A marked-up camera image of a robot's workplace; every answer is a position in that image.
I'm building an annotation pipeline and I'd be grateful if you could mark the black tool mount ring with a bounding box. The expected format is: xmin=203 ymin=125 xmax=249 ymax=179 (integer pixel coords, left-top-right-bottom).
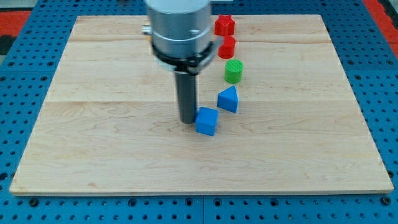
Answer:
xmin=151 ymin=37 xmax=223 ymax=76

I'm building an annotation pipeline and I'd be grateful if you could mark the blue triangular prism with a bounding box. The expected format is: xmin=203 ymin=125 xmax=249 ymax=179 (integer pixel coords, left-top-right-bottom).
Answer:
xmin=217 ymin=85 xmax=239 ymax=113

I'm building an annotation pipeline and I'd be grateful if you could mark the blue cube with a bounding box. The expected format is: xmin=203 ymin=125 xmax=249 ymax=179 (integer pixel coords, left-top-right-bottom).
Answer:
xmin=195 ymin=107 xmax=219 ymax=136

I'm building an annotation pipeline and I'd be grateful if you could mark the green cylinder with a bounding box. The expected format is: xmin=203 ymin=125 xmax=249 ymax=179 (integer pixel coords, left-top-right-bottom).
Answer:
xmin=224 ymin=59 xmax=244 ymax=84

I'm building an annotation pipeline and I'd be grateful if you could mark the wooden board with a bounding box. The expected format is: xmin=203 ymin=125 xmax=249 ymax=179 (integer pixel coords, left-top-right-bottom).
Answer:
xmin=9 ymin=14 xmax=394 ymax=196

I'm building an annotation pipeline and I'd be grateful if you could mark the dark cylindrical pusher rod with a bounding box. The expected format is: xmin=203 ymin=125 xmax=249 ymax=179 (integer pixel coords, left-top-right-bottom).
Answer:
xmin=174 ymin=73 xmax=197 ymax=124

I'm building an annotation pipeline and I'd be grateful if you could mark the red cylinder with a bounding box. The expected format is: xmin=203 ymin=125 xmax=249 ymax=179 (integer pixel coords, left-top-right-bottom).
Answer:
xmin=218 ymin=35 xmax=236 ymax=59

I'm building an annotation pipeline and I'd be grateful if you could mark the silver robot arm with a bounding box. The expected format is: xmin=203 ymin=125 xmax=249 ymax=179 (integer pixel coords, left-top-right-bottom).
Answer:
xmin=142 ymin=0 xmax=223 ymax=124

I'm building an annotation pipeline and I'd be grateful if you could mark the red star block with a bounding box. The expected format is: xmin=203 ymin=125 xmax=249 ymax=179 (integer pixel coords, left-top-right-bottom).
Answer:
xmin=214 ymin=14 xmax=236 ymax=36

